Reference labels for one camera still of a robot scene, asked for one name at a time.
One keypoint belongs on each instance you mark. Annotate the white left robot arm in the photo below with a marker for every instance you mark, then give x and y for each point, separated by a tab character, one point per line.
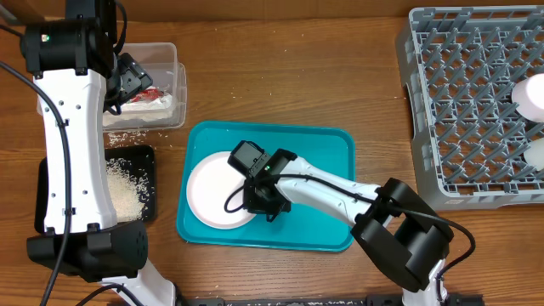
117	257

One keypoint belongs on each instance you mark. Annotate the black rectangular tray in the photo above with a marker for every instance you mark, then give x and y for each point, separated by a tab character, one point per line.
107	186

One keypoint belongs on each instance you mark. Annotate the grey dishwasher rack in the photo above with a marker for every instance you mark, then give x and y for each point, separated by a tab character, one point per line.
459	66

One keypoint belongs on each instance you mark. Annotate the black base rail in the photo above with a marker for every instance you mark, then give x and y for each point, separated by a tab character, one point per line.
372	300

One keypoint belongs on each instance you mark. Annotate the light green cup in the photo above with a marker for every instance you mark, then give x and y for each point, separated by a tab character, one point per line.
534	156

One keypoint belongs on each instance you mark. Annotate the large pink plate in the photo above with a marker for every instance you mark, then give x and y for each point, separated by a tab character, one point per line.
211	182

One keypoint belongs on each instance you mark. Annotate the red snack wrapper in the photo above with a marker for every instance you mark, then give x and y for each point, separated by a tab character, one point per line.
148	95

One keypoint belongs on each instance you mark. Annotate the food scraps and rice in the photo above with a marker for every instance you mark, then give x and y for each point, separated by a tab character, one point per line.
129	188

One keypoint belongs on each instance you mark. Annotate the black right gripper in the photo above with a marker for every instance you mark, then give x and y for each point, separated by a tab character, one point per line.
252	205

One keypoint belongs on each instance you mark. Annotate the small pink saucer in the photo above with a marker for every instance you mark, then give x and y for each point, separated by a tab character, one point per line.
528	95

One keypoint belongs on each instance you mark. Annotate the clear plastic waste bin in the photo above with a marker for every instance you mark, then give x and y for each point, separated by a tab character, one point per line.
94	88

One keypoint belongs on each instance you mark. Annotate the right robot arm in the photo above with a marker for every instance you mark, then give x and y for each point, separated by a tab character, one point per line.
399	232

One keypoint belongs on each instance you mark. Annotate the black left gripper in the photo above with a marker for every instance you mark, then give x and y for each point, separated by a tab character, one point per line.
135	78

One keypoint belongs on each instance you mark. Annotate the teal serving tray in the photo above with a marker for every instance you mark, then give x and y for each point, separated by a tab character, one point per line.
303	228

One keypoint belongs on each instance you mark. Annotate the white tissue pile in bin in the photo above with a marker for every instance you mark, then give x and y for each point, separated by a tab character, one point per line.
139	114

